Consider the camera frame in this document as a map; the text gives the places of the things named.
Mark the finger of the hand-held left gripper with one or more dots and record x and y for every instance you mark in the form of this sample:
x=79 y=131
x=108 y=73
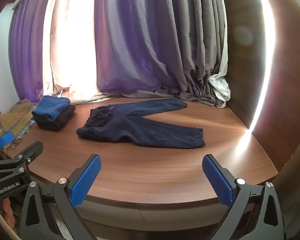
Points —
x=3 y=140
x=32 y=152

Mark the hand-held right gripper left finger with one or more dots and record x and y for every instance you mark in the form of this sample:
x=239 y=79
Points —
x=86 y=180

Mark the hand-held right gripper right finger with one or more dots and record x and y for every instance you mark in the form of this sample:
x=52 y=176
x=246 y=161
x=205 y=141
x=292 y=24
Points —
x=218 y=182

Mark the dark navy sweatshirt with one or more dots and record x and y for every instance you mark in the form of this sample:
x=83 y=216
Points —
x=142 y=130

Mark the yellow plaid fringed blanket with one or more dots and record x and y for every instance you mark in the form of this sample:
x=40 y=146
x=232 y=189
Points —
x=12 y=120

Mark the folded black garment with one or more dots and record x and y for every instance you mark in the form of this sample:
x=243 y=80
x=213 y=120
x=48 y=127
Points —
x=61 y=121

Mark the folded blue garment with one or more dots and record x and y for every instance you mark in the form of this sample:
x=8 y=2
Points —
x=51 y=106

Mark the purple curtain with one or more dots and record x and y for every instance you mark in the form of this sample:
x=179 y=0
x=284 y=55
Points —
x=130 y=42
x=27 y=55

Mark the white cloth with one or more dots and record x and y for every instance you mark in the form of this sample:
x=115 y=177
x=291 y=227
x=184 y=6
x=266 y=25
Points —
x=221 y=87

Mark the white sheer curtain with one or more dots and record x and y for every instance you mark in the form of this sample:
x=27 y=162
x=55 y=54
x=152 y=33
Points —
x=72 y=55

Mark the grey curtain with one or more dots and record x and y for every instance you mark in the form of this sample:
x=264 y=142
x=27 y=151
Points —
x=205 y=42

